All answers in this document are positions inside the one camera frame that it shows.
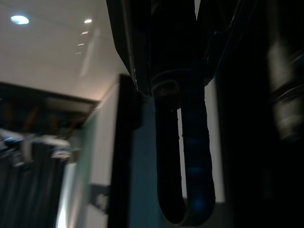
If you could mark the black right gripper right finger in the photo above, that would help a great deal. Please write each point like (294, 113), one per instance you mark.
(217, 26)

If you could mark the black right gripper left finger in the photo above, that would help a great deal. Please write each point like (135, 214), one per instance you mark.
(131, 35)

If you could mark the dark wooden cabinet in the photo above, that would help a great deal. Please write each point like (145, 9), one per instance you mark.
(40, 109)

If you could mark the dark pleated curtain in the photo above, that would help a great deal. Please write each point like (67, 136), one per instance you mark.
(31, 185)

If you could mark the dark door frame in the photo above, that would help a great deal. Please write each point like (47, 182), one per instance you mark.
(122, 147)

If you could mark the grey wall socket plate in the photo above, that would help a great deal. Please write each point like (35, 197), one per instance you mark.
(99, 197)

